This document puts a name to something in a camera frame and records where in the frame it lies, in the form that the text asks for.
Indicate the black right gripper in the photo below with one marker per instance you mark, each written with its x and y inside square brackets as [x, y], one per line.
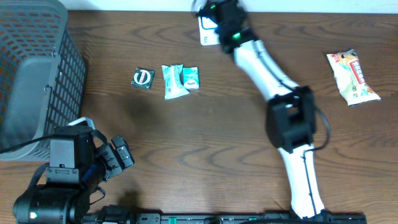
[219, 24]

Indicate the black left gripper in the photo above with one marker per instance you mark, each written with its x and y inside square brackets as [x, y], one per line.
[116, 156]

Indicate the green tissue pack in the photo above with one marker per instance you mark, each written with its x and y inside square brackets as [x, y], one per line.
[191, 78]

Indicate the light green wipes pack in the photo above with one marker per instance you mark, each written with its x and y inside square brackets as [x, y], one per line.
[173, 84]

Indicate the white blue snack bag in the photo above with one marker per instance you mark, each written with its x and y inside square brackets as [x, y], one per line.
[349, 78]

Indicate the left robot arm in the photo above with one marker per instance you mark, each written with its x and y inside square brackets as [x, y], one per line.
[80, 159]

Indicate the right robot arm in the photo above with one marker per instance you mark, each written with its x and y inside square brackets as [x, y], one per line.
[290, 108]

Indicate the white barcode scanner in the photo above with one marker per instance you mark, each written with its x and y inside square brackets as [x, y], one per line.
[207, 28]

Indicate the grey plastic shopping basket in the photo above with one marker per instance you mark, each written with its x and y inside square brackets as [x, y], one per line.
[43, 77]

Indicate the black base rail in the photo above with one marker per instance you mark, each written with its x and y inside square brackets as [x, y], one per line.
[265, 218]

